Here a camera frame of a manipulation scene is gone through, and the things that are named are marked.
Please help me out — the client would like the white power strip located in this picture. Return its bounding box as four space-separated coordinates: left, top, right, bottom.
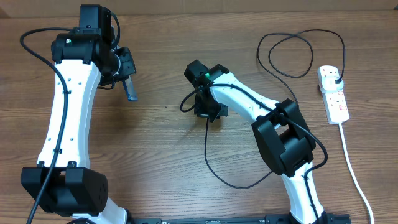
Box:
317 65 349 124

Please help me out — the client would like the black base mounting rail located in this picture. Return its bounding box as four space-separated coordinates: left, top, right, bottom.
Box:
127 212 351 224

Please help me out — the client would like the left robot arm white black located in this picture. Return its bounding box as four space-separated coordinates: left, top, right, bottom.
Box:
21 4 137 223

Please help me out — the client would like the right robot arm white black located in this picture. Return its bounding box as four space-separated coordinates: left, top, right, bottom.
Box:
184 60 326 223

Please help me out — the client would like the blue screen Galaxy smartphone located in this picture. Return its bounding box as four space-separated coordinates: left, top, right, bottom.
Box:
122 77 137 101

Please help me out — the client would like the white charger plug adapter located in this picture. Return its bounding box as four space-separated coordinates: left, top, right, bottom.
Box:
319 77 344 94

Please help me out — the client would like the white power strip cord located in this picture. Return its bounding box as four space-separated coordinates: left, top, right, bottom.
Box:
338 122 375 224

